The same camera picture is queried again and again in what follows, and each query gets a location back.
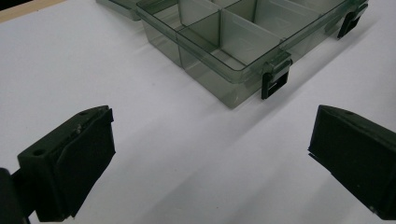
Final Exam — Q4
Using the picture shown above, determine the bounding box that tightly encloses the clear grey compartment storage box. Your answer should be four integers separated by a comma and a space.
95, 0, 371, 110

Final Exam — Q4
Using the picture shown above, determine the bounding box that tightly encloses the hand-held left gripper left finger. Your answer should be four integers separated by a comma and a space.
17, 105, 117, 223

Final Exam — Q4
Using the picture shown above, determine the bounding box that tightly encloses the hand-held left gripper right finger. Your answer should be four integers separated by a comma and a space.
307, 104, 396, 221

